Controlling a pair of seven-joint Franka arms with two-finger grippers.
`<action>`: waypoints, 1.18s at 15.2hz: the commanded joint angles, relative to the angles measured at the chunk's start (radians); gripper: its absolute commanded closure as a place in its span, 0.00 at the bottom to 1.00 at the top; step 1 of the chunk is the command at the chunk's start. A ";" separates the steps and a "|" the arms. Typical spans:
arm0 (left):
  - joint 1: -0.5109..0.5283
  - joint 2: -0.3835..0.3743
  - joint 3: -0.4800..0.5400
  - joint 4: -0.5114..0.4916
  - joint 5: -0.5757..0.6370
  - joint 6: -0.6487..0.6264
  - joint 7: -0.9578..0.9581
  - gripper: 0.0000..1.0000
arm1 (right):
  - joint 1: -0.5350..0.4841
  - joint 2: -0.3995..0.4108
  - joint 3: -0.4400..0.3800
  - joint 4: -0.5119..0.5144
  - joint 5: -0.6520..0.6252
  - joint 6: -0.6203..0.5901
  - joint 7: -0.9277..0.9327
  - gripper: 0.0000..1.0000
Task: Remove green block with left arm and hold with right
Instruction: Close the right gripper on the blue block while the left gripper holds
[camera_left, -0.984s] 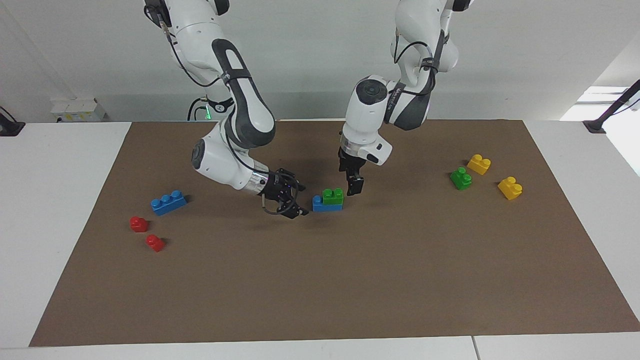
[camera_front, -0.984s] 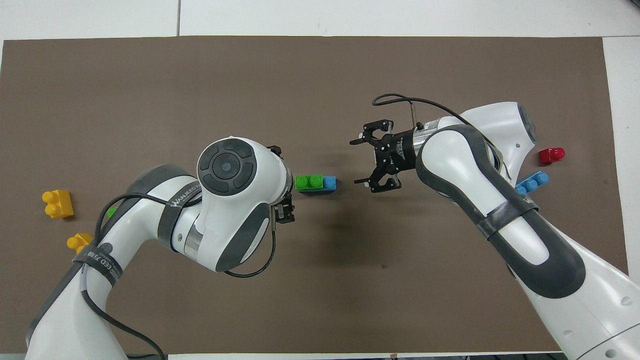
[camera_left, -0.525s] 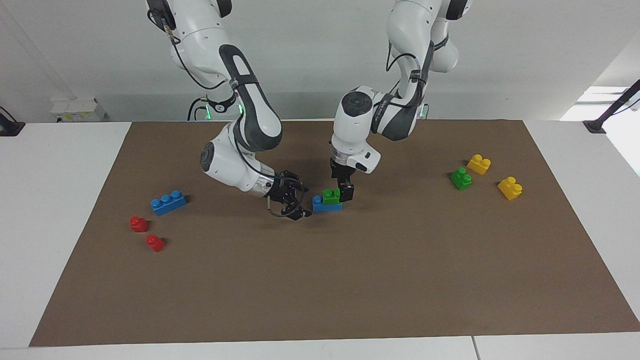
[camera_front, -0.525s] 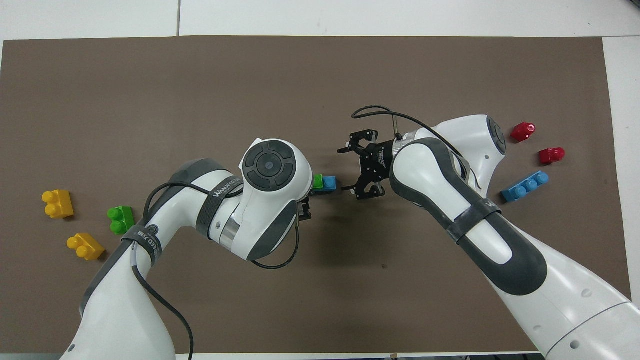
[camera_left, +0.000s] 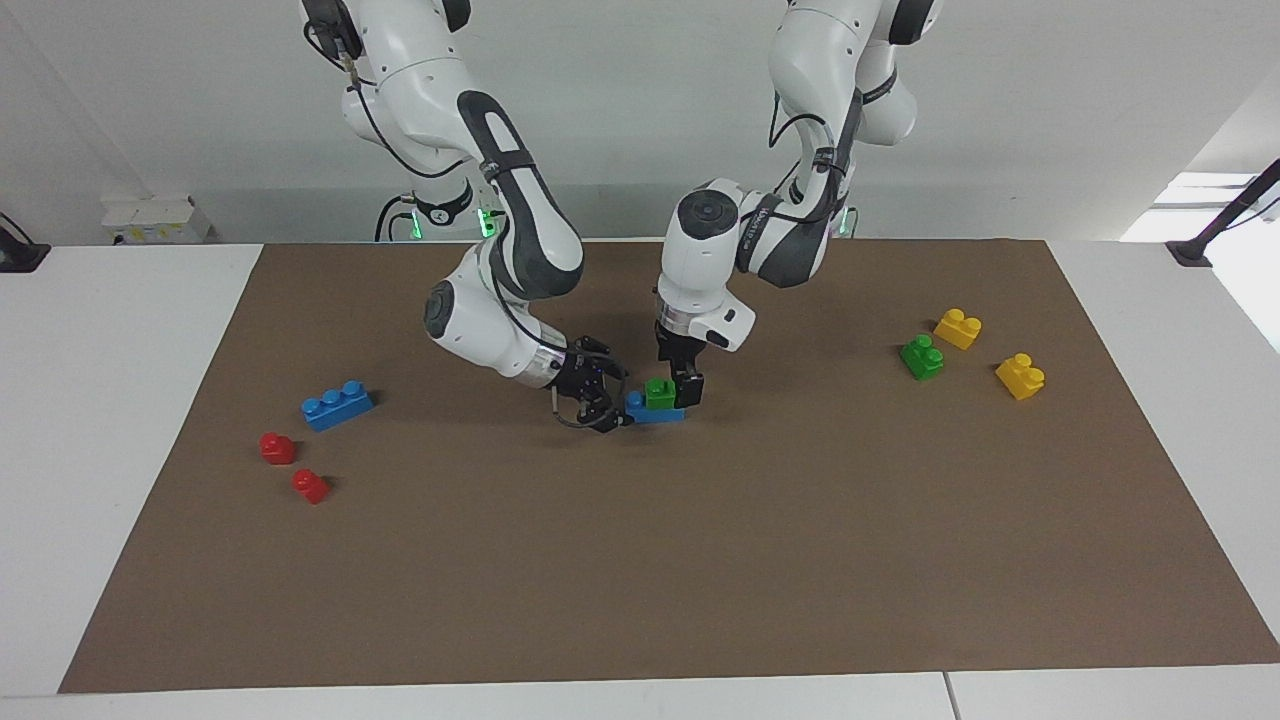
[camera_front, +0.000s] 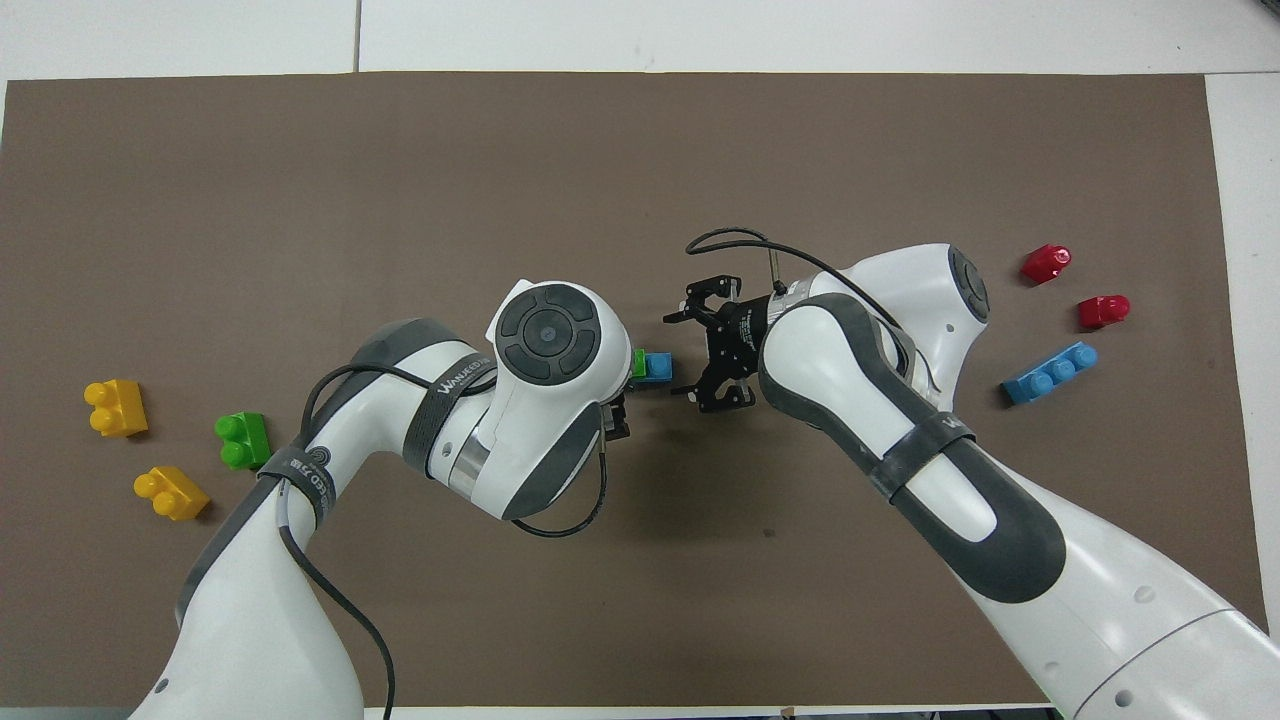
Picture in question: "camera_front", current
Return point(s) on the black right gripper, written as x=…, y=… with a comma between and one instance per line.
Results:
x=738, y=338

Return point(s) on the blue three-stud toy block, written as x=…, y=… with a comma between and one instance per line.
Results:
x=1050, y=374
x=659, y=368

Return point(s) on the green two-stud toy block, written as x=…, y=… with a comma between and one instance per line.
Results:
x=638, y=363
x=245, y=440

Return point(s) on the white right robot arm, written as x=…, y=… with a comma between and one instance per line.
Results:
x=1100, y=600

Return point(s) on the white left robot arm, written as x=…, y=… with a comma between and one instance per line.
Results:
x=250, y=620

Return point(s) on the red small toy block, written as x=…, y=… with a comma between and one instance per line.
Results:
x=1103, y=312
x=1046, y=264

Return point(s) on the yellow two-stud toy block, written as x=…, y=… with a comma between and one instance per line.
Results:
x=117, y=408
x=172, y=493

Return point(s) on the brown table mat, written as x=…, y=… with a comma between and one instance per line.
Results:
x=400, y=180

